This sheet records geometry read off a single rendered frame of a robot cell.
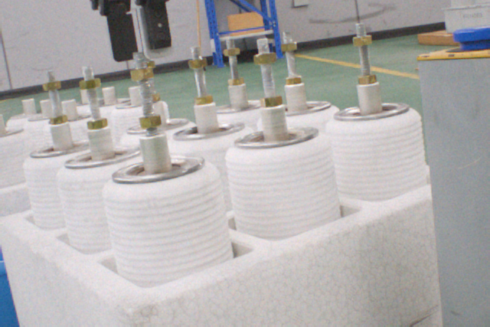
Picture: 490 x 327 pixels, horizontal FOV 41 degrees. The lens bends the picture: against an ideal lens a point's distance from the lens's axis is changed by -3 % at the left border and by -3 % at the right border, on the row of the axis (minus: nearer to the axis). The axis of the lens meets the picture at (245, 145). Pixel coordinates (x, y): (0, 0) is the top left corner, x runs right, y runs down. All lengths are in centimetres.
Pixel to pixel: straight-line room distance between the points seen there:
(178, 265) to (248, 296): 6
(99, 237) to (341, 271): 22
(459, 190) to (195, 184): 20
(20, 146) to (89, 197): 42
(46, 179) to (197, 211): 25
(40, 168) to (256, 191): 26
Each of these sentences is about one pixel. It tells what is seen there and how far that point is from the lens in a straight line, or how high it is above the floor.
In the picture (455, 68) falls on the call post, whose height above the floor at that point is 30.
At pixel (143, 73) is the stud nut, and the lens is 52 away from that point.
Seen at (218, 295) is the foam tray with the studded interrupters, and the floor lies 17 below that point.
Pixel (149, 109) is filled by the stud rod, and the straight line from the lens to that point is 53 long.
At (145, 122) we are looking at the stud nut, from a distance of 53.
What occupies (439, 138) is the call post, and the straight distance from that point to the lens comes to 51.
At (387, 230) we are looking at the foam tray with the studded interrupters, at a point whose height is 16.
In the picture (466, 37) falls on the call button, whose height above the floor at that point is 32.
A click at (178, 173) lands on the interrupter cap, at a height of 25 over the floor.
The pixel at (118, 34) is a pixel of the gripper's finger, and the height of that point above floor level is 36.
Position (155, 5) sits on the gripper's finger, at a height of 38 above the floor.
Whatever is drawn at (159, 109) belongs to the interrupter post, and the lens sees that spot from 79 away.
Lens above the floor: 36
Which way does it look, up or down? 10 degrees down
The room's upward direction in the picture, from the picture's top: 9 degrees counter-clockwise
